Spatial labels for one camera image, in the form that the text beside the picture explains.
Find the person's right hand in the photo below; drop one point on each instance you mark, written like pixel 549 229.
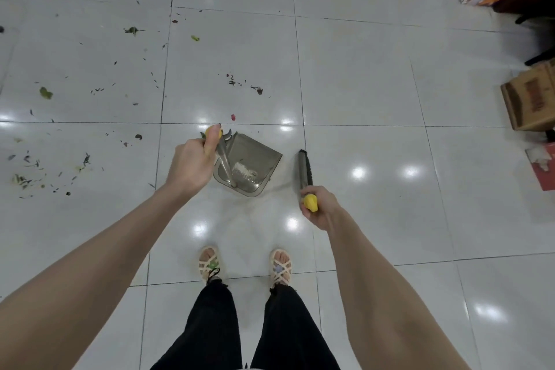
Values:
pixel 327 211

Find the brown cardboard box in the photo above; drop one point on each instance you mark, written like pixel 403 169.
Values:
pixel 527 101

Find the person's right forearm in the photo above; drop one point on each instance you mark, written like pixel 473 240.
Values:
pixel 381 304

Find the person's black trousers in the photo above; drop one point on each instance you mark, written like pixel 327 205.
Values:
pixel 212 330

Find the person's beige sandal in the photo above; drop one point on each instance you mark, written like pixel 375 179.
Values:
pixel 282 268
pixel 209 265

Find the person's left hand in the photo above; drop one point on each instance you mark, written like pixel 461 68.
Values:
pixel 191 166

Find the grey broom with yellow cap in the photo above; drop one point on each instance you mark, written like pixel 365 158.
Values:
pixel 304 170

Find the person's right beige sandal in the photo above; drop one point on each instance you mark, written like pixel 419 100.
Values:
pixel 282 268

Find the red packet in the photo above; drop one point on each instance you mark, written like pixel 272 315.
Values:
pixel 544 166

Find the person's left beige sandal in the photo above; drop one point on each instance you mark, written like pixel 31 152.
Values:
pixel 209 265

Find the person's left forearm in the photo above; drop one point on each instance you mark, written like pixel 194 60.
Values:
pixel 65 287

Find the leaf debris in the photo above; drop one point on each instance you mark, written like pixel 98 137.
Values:
pixel 45 93

